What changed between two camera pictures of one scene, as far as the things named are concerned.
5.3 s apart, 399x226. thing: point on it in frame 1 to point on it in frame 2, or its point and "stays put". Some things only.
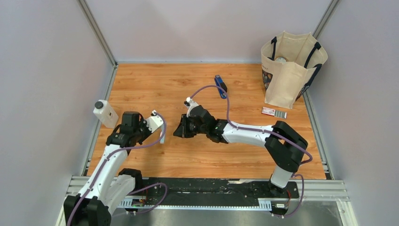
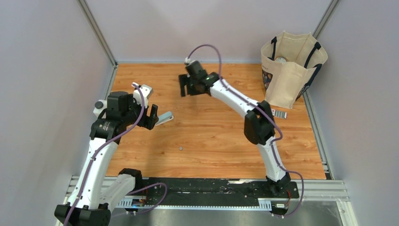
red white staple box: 275,112 stays put
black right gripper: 182,131 to 185,79
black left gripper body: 142,132 to 131,115
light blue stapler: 163,129 to 164,117
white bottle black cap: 105,113 stays put
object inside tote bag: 281,59 stays put
